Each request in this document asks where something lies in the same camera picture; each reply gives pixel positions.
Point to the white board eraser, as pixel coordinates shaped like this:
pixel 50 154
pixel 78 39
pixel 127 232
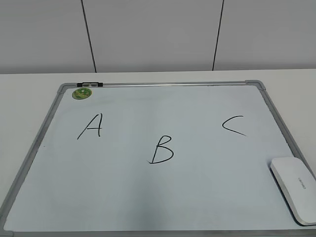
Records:
pixel 298 187

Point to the round green magnet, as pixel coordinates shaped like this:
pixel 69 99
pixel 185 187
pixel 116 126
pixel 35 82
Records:
pixel 81 93

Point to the black board hanging clip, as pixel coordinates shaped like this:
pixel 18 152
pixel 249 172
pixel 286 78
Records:
pixel 90 84

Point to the white board with grey frame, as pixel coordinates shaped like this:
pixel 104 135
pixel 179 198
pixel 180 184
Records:
pixel 155 159

